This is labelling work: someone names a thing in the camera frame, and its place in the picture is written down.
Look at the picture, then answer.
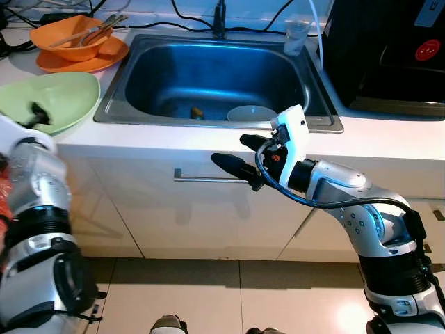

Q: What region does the orange plastic bowl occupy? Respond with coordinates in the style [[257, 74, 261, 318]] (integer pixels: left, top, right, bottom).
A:
[[29, 14, 115, 62]]

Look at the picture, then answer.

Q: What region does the white hose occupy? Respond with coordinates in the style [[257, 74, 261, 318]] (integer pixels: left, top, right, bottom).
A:
[[306, 0, 327, 70]]

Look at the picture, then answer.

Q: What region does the stainless steel sink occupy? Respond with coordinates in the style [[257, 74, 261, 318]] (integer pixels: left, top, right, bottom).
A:
[[94, 33, 345, 134]]

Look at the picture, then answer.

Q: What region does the chrome faucet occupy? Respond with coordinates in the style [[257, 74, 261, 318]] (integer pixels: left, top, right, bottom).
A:
[[212, 0, 229, 41]]

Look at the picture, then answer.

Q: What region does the white bowl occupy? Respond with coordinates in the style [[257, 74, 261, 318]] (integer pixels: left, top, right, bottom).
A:
[[227, 104, 280, 126]]

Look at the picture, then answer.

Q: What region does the clear plastic cup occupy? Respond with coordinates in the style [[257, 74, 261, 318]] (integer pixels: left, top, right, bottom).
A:
[[284, 19, 312, 56]]

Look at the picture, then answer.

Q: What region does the black countertop appliance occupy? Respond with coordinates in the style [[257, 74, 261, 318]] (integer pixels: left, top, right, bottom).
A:
[[322, 0, 445, 118]]

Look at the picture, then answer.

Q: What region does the green plate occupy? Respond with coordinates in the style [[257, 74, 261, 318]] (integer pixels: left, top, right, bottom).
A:
[[0, 71, 102, 136]]

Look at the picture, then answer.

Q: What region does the black robot left foot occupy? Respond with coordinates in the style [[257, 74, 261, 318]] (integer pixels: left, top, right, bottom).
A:
[[151, 315, 188, 334]]

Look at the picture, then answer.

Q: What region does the black power adapter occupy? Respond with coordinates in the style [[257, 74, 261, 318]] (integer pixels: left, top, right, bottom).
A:
[[38, 12, 90, 27]]

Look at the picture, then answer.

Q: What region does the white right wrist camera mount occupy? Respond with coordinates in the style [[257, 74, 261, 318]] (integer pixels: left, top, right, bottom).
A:
[[270, 104, 309, 171]]

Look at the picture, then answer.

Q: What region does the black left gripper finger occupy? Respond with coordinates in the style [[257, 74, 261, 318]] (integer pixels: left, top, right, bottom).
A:
[[26, 102, 51, 131]]

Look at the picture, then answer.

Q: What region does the orange plastic plate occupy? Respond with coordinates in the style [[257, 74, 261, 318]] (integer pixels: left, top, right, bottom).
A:
[[35, 36, 131, 74]]

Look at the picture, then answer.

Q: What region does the silver metal spoon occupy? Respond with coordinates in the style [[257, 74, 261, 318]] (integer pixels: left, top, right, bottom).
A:
[[80, 21, 115, 48]]

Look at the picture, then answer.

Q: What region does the white kitchen base cabinet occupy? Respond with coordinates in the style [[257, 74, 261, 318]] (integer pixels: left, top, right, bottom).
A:
[[66, 143, 445, 262]]

